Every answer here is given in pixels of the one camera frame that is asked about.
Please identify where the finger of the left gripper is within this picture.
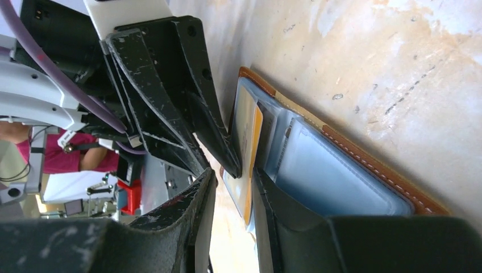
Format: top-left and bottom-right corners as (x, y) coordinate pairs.
(177, 15), (242, 178)

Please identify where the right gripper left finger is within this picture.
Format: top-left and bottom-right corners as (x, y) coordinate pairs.
(128, 168), (217, 272)

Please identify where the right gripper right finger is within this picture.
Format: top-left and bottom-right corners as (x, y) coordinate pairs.
(252, 168), (339, 272)

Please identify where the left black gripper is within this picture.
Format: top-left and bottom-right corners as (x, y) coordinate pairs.
(19, 1), (209, 177)

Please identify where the brown leather card holder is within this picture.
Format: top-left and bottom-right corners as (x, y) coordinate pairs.
(234, 67), (448, 216)

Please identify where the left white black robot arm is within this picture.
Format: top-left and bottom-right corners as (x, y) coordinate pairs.
(1, 1), (243, 179)

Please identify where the red box in background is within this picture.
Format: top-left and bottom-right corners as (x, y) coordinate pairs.
(117, 179), (142, 216)

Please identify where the person in pink shirt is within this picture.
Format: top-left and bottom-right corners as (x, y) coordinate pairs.
(0, 121), (121, 175)

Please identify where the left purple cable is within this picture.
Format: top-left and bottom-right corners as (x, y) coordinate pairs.
(0, 0), (148, 156)

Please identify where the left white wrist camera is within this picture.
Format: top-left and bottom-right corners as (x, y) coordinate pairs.
(84, 0), (172, 40)

